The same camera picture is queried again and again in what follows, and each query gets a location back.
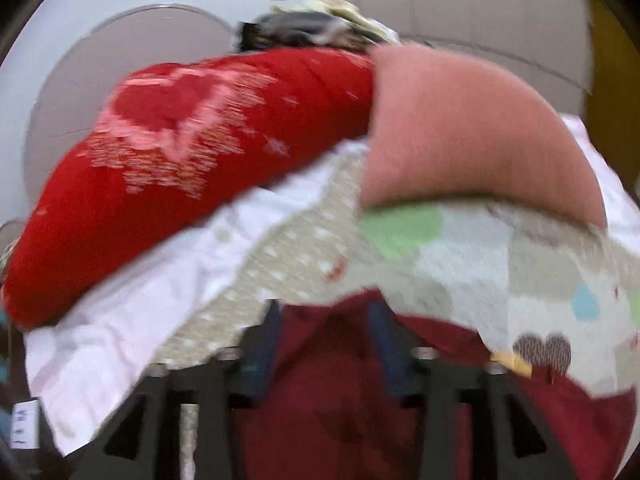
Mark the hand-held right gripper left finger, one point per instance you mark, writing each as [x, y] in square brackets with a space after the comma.
[270, 345]

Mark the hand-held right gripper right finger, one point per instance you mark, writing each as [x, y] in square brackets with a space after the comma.
[386, 347]

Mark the dark red garment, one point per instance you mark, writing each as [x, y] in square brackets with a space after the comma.
[340, 410]

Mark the beige dotted quilted blanket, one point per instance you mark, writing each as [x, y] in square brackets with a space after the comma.
[450, 265]

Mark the white fleece blanket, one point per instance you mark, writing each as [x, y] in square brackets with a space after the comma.
[150, 300]

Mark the red embroidered quilt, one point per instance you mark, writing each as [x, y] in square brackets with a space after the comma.
[125, 200]

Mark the white paper tag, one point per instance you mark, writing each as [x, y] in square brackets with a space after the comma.
[25, 422]

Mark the grey round headboard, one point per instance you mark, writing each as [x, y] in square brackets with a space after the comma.
[70, 90]

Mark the patterned light cloth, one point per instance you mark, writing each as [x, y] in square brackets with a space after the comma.
[345, 12]

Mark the wooden door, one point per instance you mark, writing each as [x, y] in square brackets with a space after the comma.
[612, 60]

